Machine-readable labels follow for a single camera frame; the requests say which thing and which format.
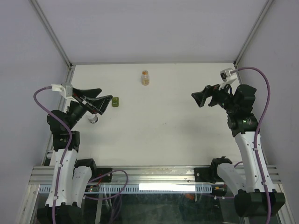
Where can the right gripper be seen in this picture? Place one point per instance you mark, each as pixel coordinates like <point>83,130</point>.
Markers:
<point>214,91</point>

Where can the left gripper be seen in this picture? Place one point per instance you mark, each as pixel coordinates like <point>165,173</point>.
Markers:
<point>98,104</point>

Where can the green pill box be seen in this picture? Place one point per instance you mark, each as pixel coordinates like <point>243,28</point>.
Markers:
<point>115,101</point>

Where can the clear bottle orange pills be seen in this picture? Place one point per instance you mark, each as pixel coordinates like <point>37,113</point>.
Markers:
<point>145,78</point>

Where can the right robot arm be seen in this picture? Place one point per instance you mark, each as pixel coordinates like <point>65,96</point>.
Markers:
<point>254,194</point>

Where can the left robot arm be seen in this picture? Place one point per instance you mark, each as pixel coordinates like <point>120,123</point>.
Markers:
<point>71,175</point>

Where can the white cap pill bottle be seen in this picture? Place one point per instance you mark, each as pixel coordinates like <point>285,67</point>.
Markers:
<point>92,118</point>

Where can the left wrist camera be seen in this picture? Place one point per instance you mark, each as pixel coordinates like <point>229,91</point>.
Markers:
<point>65,90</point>

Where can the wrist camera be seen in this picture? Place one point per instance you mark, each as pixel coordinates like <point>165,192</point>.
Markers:
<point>65,90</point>
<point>228,76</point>

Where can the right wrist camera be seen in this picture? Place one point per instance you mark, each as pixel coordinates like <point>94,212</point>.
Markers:
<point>228,76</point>

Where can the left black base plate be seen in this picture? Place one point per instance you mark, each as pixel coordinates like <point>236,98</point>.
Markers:
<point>102,175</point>

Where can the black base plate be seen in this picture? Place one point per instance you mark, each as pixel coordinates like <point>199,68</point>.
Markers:
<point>102,175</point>
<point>204,175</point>

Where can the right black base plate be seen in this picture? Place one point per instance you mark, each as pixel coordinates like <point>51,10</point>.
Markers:
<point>204,175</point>

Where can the aluminium mounting rail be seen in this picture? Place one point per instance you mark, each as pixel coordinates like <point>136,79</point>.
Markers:
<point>139,174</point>

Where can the white slotted cable duct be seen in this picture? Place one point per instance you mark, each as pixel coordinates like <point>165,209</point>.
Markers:
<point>150,188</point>

